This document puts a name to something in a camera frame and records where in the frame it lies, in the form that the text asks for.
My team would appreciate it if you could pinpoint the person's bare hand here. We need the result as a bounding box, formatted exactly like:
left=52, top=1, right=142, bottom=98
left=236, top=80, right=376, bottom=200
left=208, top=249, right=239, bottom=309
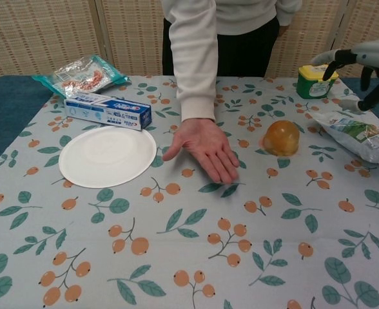
left=162, top=118, right=241, bottom=184

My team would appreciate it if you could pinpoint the robot right five-finger hand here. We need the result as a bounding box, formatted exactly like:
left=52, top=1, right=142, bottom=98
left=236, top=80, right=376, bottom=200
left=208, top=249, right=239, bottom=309
left=311, top=40, right=379, bottom=112

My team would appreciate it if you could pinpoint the person's white-sleeved forearm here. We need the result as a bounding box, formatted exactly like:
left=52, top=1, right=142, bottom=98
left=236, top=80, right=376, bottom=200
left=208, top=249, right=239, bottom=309
left=169, top=0, right=219, bottom=123

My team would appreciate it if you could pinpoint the yellow-lid green container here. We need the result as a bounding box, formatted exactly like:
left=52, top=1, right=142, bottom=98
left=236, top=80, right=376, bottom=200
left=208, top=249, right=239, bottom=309
left=296, top=64, right=339, bottom=100

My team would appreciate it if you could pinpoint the silver green snack bag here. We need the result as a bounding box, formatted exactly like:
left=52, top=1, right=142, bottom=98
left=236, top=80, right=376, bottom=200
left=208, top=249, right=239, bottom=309
left=311, top=111, right=379, bottom=168

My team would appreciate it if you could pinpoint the floral fruit-print tablecloth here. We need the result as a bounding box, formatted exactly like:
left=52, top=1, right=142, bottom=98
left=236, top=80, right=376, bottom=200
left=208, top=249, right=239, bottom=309
left=0, top=75, right=379, bottom=309

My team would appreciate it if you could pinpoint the white paper plate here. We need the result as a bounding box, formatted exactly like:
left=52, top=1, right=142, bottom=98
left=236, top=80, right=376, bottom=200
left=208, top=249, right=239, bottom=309
left=59, top=125, right=158, bottom=189

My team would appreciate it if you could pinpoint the blue white toothpaste box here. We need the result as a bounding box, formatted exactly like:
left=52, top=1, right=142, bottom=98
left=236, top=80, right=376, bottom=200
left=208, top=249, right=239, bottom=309
left=63, top=91, right=153, bottom=132

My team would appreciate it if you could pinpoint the person's torso in white sweater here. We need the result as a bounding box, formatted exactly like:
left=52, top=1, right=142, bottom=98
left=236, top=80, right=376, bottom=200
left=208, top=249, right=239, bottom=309
left=161, top=0, right=303, bottom=78

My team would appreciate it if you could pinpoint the teal clear snack bag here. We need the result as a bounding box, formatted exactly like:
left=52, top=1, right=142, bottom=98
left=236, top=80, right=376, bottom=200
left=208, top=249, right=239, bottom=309
left=31, top=54, right=131, bottom=99

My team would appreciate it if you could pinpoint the woven folding screen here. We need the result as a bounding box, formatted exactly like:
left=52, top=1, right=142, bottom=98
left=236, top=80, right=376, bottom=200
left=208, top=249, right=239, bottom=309
left=0, top=0, right=379, bottom=81

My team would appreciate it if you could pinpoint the blue table cover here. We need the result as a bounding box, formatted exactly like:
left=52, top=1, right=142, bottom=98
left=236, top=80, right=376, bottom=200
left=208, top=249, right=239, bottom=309
left=0, top=75, right=379, bottom=174

